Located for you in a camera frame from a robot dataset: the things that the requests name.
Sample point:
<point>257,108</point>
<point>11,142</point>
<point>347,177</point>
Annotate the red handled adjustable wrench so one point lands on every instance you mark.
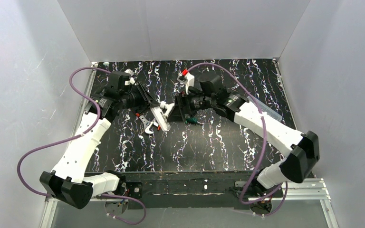
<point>148,124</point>

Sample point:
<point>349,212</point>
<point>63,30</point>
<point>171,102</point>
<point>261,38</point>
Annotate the white plastic faucet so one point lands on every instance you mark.
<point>166,108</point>

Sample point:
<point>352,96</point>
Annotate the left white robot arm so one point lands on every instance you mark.
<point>66,181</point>

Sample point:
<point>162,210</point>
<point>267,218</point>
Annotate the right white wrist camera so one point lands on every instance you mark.
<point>186,78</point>

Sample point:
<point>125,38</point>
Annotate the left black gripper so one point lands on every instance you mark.
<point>144,99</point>

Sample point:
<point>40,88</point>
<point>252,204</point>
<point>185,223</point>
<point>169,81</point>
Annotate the aluminium frame rail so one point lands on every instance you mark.
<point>313,189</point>

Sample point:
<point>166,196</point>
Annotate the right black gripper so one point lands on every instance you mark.
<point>179,107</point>

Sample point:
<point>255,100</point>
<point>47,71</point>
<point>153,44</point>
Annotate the clear plastic screw box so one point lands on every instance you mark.
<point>267,109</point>

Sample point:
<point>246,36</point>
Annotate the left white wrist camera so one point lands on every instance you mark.
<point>131,80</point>

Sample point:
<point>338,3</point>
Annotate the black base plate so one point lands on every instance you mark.
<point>187,189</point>

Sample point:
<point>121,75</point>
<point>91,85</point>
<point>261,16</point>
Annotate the white remote control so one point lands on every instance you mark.
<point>160,118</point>

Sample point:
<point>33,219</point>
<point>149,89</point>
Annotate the green handled screwdriver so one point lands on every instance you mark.
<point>192,120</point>

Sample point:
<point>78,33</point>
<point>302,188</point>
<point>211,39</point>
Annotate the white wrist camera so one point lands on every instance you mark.
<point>186,78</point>
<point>131,80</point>

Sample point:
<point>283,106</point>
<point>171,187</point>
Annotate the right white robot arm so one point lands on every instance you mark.
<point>300,150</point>

